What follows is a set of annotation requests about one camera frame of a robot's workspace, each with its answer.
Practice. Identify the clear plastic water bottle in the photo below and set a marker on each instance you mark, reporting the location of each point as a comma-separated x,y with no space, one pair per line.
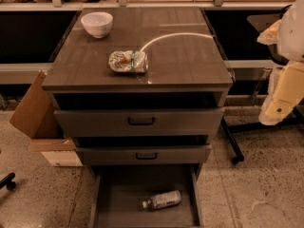
162,200

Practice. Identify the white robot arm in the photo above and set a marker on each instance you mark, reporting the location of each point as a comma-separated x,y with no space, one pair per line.
286,84

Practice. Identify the grey drawer cabinet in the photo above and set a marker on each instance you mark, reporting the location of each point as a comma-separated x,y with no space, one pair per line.
185,71

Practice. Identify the top grey drawer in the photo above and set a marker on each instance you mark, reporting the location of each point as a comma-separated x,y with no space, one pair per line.
113,123

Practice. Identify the middle grey drawer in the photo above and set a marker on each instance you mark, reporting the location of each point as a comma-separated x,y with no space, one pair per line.
126,155

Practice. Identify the bottom grey open drawer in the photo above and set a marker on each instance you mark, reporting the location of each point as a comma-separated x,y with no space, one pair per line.
121,190

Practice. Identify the crumpled snack bag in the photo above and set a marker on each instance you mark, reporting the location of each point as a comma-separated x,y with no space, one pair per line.
130,61

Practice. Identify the white ceramic bowl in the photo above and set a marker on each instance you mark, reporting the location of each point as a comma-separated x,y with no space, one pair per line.
97,24

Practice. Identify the brown cardboard box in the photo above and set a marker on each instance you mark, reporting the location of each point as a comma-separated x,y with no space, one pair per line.
34,117

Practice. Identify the black office chair caster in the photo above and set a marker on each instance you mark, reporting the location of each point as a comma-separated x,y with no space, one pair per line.
8,182

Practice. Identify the black top drawer handle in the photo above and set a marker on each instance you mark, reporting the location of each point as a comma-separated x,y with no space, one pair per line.
141,121

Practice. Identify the black drawer handle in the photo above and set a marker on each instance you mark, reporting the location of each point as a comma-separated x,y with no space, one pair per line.
146,156
141,121

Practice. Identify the black middle drawer handle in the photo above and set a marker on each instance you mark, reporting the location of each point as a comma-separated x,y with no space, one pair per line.
146,156

